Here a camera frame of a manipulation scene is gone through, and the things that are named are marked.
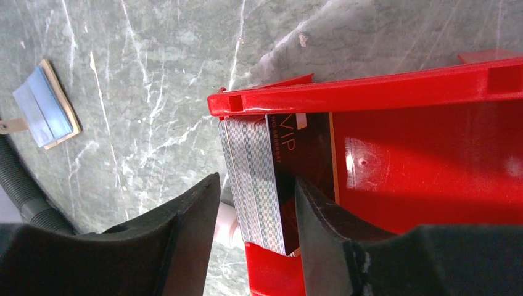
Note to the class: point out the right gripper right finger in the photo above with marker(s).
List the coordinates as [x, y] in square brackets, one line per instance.
[345, 255]

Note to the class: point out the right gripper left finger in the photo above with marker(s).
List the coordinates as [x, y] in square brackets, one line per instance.
[164, 251]

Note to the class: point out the black VIP credit card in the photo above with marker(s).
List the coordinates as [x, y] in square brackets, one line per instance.
[300, 146]

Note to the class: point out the white credit card stack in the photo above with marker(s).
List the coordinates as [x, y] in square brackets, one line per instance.
[249, 161]

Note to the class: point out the red plastic bin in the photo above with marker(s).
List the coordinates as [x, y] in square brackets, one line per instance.
[440, 147]

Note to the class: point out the white PVC pipe frame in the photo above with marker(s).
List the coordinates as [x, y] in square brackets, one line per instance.
[227, 229]

